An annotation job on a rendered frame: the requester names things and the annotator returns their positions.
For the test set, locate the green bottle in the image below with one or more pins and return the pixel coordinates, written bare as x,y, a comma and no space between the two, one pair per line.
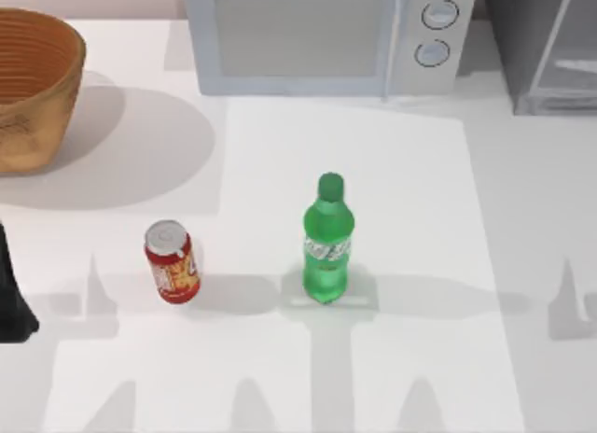
326,255

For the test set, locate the brown woven basket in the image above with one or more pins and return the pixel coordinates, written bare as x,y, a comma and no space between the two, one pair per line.
32,129

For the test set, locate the pale microwave oven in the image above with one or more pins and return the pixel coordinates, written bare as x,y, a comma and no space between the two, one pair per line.
448,78

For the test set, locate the grey cabinet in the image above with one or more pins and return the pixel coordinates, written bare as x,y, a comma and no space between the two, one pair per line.
550,46

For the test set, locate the microwave knob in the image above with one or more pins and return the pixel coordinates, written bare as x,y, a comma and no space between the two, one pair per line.
439,13
432,52

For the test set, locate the microwave oven door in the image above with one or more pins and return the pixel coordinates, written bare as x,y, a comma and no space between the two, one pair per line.
298,36

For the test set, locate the red and white can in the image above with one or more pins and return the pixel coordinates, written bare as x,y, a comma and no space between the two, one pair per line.
175,269

